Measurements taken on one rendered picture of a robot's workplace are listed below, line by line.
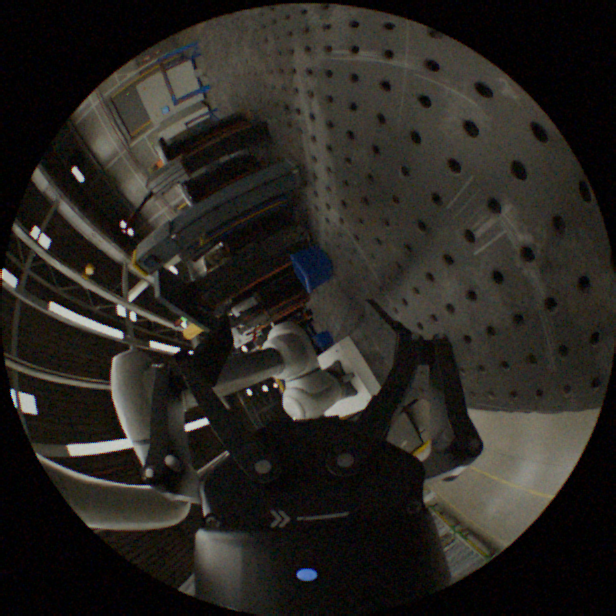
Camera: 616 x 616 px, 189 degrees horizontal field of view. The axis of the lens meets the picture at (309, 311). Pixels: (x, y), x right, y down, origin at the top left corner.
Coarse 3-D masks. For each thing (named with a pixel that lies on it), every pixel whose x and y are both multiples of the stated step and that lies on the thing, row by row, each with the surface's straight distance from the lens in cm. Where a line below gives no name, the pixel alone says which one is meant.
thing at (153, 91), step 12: (168, 72) 854; (180, 72) 851; (192, 72) 850; (144, 84) 860; (156, 84) 852; (180, 84) 846; (192, 84) 847; (144, 96) 855; (156, 96) 848; (168, 96) 845; (180, 96) 845; (204, 96) 855; (156, 108) 848; (168, 108) 844; (180, 108) 848; (156, 120) 853
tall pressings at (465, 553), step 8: (464, 544) 695; (448, 552) 700; (456, 552) 710; (464, 552) 679; (472, 552) 678; (448, 560) 690; (456, 560) 675; (464, 560) 701; (472, 560) 644; (480, 560) 643; (456, 568) 651; (464, 568) 688; (472, 568) 636
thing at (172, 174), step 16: (240, 128) 65; (256, 128) 62; (208, 144) 63; (224, 144) 61; (240, 144) 62; (256, 144) 64; (272, 144) 64; (176, 160) 63; (192, 160) 61; (208, 160) 62; (160, 176) 61; (176, 176) 61; (160, 192) 63
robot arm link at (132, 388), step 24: (288, 336) 77; (120, 360) 49; (144, 360) 49; (240, 360) 62; (264, 360) 67; (288, 360) 73; (312, 360) 81; (120, 384) 48; (144, 384) 47; (216, 384) 55; (240, 384) 61; (120, 408) 49; (144, 408) 46; (144, 432) 47
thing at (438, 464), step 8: (448, 432) 9; (432, 440) 10; (440, 440) 9; (448, 440) 9; (432, 448) 9; (440, 448) 10; (448, 448) 10; (424, 456) 10; (432, 456) 9; (440, 456) 9; (448, 456) 10; (424, 464) 9; (432, 464) 9; (440, 464) 9; (448, 464) 9; (456, 464) 9; (432, 472) 9; (440, 472) 9; (448, 472) 9; (456, 472) 10; (432, 480) 9
